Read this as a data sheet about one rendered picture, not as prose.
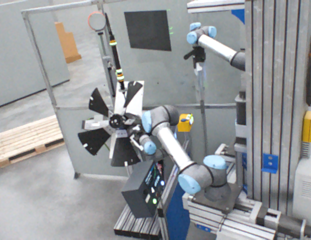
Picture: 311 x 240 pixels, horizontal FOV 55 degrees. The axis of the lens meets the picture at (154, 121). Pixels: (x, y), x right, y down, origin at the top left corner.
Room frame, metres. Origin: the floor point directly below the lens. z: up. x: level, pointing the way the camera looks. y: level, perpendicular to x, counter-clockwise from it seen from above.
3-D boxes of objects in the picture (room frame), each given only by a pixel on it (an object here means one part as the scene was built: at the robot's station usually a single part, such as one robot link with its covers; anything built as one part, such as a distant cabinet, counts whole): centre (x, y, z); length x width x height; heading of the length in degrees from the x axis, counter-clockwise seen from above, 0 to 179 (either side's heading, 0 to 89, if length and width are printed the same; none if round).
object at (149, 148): (1.70, 0.06, 1.17); 0.11 x 0.08 x 0.09; 15
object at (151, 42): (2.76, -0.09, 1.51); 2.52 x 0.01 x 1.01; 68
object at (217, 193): (1.30, -0.28, 1.09); 0.15 x 0.15 x 0.10
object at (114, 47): (2.09, 0.19, 1.68); 0.03 x 0.03 x 0.21
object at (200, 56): (2.13, -0.40, 1.62); 0.09 x 0.08 x 0.12; 68
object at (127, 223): (2.33, 0.24, 0.04); 0.62 x 0.45 x 0.08; 158
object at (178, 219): (1.87, -0.11, 0.45); 0.82 x 0.02 x 0.66; 158
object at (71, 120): (2.76, -0.09, 0.50); 2.59 x 0.03 x 0.91; 68
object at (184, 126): (2.23, -0.26, 1.02); 0.16 x 0.10 x 0.11; 158
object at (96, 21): (2.80, 0.35, 1.88); 0.16 x 0.07 x 0.16; 103
